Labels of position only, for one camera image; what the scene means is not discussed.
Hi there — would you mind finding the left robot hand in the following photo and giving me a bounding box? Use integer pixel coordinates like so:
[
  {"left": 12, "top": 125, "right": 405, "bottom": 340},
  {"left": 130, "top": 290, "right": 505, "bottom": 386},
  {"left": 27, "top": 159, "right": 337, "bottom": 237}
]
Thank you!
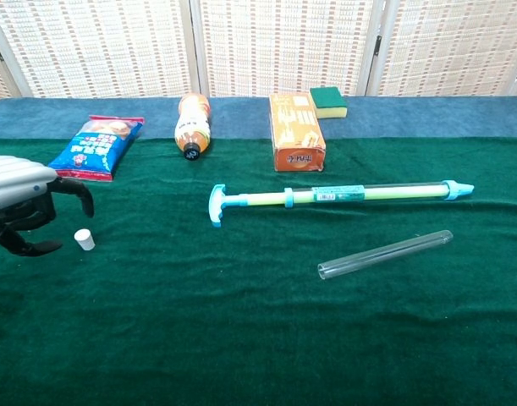
[{"left": 0, "top": 155, "right": 95, "bottom": 258}]

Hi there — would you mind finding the blue table cloth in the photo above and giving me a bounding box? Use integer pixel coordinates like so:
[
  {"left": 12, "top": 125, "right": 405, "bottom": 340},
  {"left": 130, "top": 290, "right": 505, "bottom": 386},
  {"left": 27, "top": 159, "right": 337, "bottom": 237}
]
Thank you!
[{"left": 0, "top": 96, "right": 517, "bottom": 140}]

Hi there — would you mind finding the orange cardboard box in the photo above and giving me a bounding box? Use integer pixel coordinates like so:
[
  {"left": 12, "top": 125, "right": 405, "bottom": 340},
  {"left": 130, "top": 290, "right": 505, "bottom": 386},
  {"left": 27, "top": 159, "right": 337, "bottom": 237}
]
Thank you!
[{"left": 268, "top": 92, "right": 327, "bottom": 173}]

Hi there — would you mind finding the blue green water pump toy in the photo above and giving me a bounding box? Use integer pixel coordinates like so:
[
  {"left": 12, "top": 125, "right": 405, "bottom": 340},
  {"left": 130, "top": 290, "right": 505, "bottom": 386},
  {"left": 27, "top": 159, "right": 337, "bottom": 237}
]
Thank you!
[{"left": 207, "top": 179, "right": 476, "bottom": 228}]

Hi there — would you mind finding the white plastic cap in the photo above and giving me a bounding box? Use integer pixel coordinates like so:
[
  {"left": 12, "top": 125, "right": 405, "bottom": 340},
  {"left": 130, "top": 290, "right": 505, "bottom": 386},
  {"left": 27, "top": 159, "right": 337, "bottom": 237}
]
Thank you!
[{"left": 74, "top": 228, "right": 95, "bottom": 252}]

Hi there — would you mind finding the orange drink bottle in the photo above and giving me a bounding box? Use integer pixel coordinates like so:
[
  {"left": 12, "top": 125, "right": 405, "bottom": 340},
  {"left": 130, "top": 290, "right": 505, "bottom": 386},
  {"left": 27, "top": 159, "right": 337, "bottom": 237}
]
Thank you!
[{"left": 173, "top": 92, "right": 212, "bottom": 162}]

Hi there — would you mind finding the dark green table cloth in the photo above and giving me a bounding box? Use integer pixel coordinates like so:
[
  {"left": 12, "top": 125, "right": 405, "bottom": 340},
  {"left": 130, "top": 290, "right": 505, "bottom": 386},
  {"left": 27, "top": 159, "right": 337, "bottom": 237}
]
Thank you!
[{"left": 0, "top": 137, "right": 517, "bottom": 406}]

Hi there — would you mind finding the blue snack bag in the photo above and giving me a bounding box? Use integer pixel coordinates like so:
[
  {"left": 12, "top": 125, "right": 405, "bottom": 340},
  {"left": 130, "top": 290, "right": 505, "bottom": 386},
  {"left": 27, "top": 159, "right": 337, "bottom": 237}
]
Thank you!
[{"left": 47, "top": 114, "right": 146, "bottom": 183}]

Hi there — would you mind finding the clear plastic tube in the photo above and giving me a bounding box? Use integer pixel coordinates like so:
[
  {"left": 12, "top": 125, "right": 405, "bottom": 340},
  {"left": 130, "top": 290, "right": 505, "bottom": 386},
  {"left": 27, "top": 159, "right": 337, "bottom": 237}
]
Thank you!
[{"left": 316, "top": 229, "right": 454, "bottom": 282}]

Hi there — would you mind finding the green yellow sponge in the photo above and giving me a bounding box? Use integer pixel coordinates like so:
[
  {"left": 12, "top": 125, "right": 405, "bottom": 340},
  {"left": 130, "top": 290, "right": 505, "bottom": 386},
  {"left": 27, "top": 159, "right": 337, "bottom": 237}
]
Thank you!
[{"left": 309, "top": 86, "right": 349, "bottom": 120}]

